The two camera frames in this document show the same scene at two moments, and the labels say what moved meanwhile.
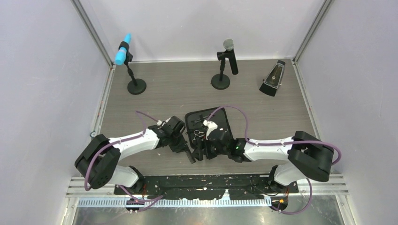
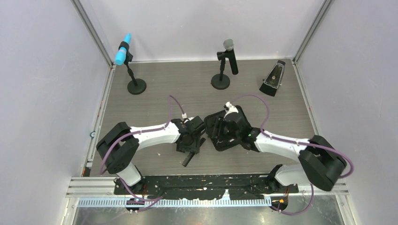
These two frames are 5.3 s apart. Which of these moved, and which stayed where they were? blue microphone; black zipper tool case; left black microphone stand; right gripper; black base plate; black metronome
Moved: right gripper; black zipper tool case
Stayed: black base plate; left black microphone stand; blue microphone; black metronome
